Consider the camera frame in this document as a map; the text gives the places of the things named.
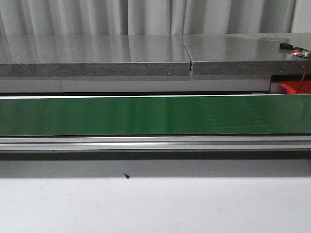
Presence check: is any small black sensor box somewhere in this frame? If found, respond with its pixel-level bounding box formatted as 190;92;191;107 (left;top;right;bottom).
279;43;294;50

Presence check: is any aluminium conveyor frame rail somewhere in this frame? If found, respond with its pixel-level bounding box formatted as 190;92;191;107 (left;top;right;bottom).
0;135;311;160

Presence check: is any green circuit board red LED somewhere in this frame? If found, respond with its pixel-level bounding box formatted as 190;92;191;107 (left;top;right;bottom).
292;50;311;58

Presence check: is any grey stone slab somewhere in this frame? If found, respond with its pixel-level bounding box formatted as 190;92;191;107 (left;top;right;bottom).
0;35;191;77
183;33;311;75

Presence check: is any green conveyor belt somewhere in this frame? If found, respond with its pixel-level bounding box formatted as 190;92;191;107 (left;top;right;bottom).
0;95;311;137

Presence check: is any grey stone left slab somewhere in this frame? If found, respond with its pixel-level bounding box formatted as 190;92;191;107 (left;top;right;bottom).
0;35;191;77

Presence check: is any thin red wire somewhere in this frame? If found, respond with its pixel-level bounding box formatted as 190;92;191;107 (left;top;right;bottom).
296;58;310;95

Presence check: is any red plastic bin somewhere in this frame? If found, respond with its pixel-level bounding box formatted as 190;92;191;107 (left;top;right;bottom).
280;80;311;95

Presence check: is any grey stone right slab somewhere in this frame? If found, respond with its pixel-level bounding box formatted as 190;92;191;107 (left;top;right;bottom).
183;33;311;75

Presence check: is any grey pleated curtain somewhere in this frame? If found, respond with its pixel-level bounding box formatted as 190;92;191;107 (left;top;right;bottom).
0;0;297;36

